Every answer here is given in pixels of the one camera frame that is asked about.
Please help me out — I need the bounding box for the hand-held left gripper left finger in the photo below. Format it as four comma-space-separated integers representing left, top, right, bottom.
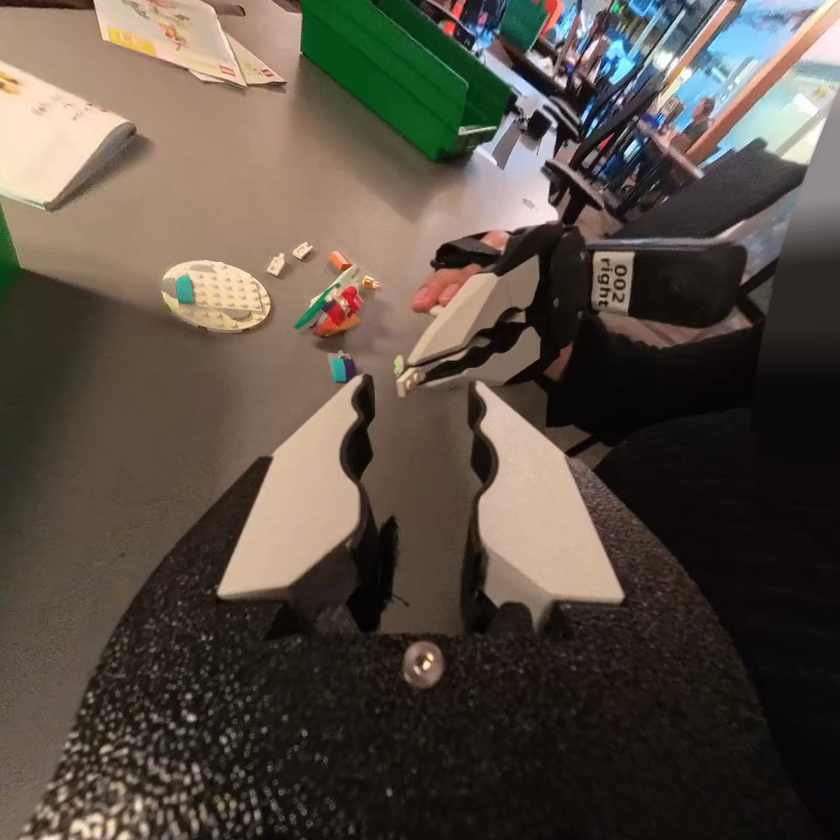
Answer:
215, 374, 382, 613

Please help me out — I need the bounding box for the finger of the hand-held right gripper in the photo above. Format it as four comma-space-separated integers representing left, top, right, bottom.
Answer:
407, 269, 547, 370
420, 318, 534, 389

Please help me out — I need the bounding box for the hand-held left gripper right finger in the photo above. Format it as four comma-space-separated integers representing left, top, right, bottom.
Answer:
467, 381, 626, 632

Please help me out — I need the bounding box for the white round studded plate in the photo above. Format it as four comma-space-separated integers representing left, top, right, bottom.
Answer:
161, 259, 273, 336

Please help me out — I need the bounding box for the person's right hand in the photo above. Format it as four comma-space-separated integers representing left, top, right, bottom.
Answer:
412, 228, 519, 316

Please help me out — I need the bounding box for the black padded armchair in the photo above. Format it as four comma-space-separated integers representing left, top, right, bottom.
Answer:
613, 138, 809, 247

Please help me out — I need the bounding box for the colourful brick assembly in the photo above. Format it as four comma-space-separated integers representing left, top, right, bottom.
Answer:
293, 264, 366, 340

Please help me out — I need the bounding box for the black side chair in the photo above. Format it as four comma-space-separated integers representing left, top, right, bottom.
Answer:
541, 154, 614, 227

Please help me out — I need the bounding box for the person's black clothing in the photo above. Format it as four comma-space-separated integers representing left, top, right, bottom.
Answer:
591, 407, 840, 840

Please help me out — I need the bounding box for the small instruction leaflet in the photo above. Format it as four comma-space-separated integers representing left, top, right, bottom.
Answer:
226, 36, 287, 88

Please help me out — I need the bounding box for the large instruction leaflet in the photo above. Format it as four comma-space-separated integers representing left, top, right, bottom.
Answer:
94, 0, 249, 85

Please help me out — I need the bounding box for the thick instruction booklet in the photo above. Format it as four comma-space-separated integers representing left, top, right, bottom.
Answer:
0, 60, 137, 212

